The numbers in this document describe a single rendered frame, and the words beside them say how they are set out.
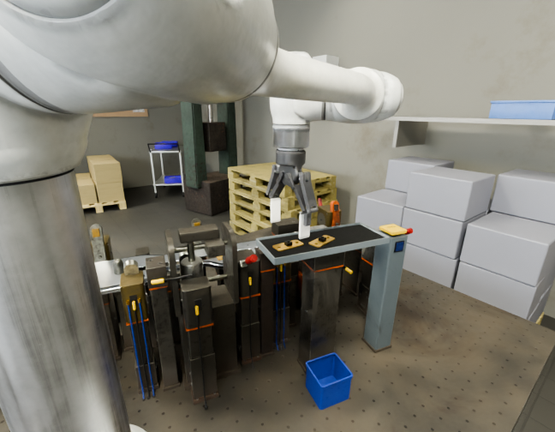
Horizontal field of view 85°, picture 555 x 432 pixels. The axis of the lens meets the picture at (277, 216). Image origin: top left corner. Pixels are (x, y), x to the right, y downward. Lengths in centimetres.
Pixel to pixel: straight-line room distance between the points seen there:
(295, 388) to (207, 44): 101
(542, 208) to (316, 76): 209
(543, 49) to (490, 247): 155
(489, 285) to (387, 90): 169
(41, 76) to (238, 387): 99
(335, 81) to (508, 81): 263
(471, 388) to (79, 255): 115
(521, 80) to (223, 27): 294
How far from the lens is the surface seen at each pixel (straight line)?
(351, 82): 55
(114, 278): 112
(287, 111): 72
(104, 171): 532
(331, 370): 111
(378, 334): 119
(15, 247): 30
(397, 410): 110
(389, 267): 105
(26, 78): 23
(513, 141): 305
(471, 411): 118
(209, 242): 88
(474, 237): 215
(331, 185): 349
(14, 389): 38
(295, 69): 44
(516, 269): 214
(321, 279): 90
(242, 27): 20
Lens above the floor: 151
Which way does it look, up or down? 19 degrees down
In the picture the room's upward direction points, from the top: 1 degrees clockwise
